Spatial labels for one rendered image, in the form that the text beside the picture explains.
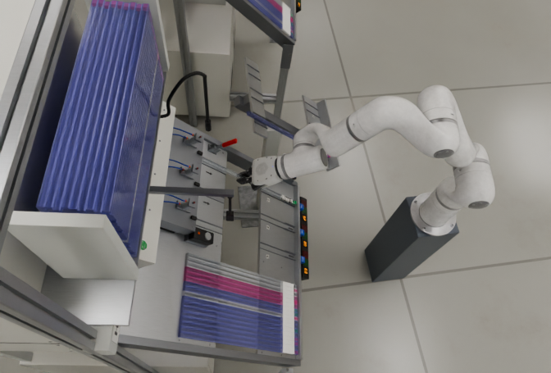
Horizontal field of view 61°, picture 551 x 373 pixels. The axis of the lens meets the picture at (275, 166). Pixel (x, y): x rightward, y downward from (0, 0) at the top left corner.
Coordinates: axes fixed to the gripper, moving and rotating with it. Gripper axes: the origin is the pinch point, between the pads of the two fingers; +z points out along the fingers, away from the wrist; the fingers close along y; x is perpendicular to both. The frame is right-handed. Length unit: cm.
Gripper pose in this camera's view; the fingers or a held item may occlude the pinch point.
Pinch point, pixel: (243, 178)
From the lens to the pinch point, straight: 168.6
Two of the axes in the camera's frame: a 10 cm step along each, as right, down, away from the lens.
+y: -0.1, 8.8, -4.8
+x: 4.9, 4.2, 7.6
